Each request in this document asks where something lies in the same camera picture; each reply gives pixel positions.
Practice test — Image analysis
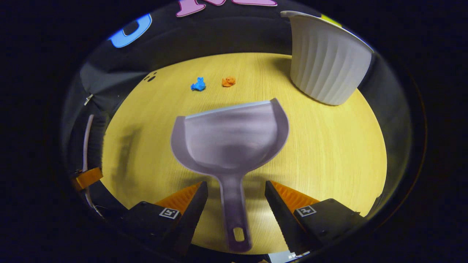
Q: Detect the white ribbed garbage bin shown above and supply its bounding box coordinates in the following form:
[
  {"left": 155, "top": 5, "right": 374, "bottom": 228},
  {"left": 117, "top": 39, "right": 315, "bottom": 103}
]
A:
[{"left": 280, "top": 10, "right": 375, "bottom": 106}]

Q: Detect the lilac plastic dustpan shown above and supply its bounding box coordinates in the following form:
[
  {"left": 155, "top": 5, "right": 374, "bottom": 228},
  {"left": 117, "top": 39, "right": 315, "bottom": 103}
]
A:
[{"left": 170, "top": 98, "right": 289, "bottom": 253}]

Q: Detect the wooden desktop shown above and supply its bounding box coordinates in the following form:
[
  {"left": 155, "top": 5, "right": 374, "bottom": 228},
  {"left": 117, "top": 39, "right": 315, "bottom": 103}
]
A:
[{"left": 101, "top": 52, "right": 388, "bottom": 255}]

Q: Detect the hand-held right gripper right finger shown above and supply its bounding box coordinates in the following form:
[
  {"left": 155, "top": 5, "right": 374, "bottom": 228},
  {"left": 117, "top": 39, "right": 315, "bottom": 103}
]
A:
[{"left": 265, "top": 180, "right": 368, "bottom": 256}]

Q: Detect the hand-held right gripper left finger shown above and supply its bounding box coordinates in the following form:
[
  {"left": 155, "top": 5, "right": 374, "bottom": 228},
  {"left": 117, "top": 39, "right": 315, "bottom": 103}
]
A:
[{"left": 99, "top": 181, "right": 209, "bottom": 258}]

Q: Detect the black backdrop cloth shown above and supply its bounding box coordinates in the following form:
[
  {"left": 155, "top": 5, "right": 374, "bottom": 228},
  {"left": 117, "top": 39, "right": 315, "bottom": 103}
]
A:
[{"left": 60, "top": 0, "right": 414, "bottom": 205}]

